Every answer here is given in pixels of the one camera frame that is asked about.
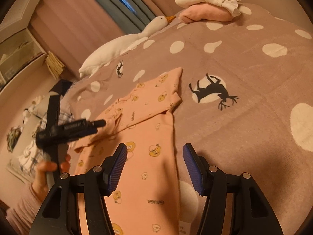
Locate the peach cartoon print baby garment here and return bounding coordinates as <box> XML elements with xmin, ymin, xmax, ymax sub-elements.
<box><xmin>75</xmin><ymin>67</ymin><xmax>182</xmax><ymax>234</ymax></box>

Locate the person's pink-sleeved left forearm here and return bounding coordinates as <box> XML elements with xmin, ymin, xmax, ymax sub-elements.
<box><xmin>6</xmin><ymin>183</ymin><xmax>47</xmax><ymax>234</ymax></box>

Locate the person's left hand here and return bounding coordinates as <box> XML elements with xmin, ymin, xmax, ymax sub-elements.
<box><xmin>31</xmin><ymin>161</ymin><xmax>58</xmax><ymax>203</ymax></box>

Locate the woven basket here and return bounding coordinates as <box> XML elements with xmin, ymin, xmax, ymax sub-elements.
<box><xmin>45</xmin><ymin>51</ymin><xmax>65</xmax><ymax>79</ymax></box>

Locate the white goose plush toy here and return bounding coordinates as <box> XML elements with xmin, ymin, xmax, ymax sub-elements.
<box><xmin>78</xmin><ymin>15</ymin><xmax>176</xmax><ymax>78</ymax></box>

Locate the white shelf unit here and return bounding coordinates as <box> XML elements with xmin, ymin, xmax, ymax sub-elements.
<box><xmin>1</xmin><ymin>0</ymin><xmax>46</xmax><ymax>105</ymax></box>

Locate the pink pleated curtain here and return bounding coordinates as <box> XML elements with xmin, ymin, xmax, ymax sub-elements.
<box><xmin>29</xmin><ymin>0</ymin><xmax>230</xmax><ymax>74</ymax></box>

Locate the mauve polka dot bedspread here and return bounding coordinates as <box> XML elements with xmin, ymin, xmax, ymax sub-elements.
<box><xmin>67</xmin><ymin>4</ymin><xmax>312</xmax><ymax>234</ymax></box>

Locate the pink folded cloth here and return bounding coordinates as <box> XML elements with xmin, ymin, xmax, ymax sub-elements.
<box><xmin>179</xmin><ymin>3</ymin><xmax>233</xmax><ymax>23</ymax></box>

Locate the cream folded cloth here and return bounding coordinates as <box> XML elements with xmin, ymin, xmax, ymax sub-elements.
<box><xmin>175</xmin><ymin>0</ymin><xmax>242</xmax><ymax>17</ymax></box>

